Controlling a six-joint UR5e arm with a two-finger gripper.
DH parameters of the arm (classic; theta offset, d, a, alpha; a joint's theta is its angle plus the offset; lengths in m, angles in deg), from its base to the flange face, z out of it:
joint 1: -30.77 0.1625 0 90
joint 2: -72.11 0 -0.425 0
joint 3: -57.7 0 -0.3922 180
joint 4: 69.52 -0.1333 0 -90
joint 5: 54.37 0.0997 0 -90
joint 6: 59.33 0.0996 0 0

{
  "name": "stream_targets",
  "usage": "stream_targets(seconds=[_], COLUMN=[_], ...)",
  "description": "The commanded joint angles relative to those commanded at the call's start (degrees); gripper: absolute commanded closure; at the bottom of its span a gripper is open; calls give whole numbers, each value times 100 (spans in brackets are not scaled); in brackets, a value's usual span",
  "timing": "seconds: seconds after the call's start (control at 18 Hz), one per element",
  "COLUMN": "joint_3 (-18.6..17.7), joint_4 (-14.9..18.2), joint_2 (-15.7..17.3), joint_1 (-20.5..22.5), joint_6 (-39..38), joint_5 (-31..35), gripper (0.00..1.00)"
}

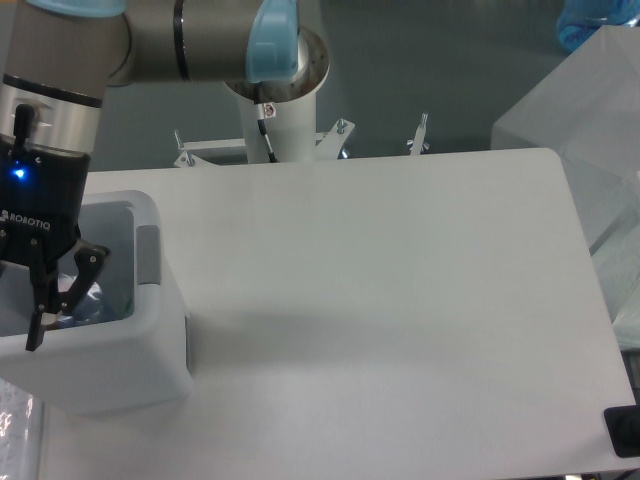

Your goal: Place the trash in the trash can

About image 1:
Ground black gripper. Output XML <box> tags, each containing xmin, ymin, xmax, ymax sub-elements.
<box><xmin>0</xmin><ymin>134</ymin><xmax>111</xmax><ymax>353</ymax></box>

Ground crushed clear plastic bottle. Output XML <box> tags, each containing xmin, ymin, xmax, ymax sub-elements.
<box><xmin>56</xmin><ymin>282</ymin><xmax>113</xmax><ymax>329</ymax></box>

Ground white tissue wrapper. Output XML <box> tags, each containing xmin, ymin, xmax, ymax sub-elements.
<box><xmin>100</xmin><ymin>281</ymin><xmax>135</xmax><ymax>322</ymax></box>

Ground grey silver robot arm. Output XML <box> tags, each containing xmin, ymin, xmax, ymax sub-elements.
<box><xmin>1</xmin><ymin>1</ymin><xmax>329</xmax><ymax>351</ymax></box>

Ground white plastic trash can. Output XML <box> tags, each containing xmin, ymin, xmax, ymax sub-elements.
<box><xmin>1</xmin><ymin>190</ymin><xmax>193</xmax><ymax>415</ymax></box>

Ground clear plastic sheet lower left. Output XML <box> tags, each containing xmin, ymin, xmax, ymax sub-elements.
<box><xmin>1</xmin><ymin>380</ymin><xmax>44</xmax><ymax>480</ymax></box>

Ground black device at table edge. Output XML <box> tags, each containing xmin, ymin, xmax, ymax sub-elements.
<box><xmin>604</xmin><ymin>405</ymin><xmax>639</xmax><ymax>458</ymax></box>

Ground blue plastic bag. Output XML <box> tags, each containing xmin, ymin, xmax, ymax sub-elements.
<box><xmin>556</xmin><ymin>0</ymin><xmax>639</xmax><ymax>53</ymax></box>

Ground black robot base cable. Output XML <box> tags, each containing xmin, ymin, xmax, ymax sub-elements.
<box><xmin>253</xmin><ymin>82</ymin><xmax>279</xmax><ymax>164</ymax></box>

